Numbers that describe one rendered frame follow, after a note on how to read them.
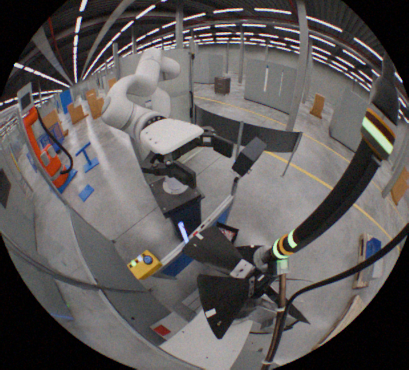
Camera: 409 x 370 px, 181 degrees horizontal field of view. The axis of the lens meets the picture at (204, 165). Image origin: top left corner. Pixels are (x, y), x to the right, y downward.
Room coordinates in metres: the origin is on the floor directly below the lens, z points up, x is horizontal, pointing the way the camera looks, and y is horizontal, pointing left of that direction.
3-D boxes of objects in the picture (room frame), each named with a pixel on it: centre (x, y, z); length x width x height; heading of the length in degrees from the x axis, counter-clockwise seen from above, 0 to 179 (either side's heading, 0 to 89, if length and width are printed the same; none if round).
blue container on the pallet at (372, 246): (-0.71, -3.25, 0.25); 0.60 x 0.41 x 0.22; 56
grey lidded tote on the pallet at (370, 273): (-1.13, -2.97, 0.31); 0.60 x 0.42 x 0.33; 56
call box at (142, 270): (0.06, 0.31, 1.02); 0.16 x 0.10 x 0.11; 139
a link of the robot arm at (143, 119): (0.28, 0.12, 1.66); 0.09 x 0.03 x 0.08; 139
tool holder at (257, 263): (0.04, -0.15, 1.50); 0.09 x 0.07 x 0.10; 174
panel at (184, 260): (0.36, 0.05, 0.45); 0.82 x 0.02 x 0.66; 139
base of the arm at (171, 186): (0.67, 0.21, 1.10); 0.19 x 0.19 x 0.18
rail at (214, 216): (0.36, 0.05, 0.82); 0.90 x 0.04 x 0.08; 139
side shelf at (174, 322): (-0.44, 0.12, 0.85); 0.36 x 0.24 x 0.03; 49
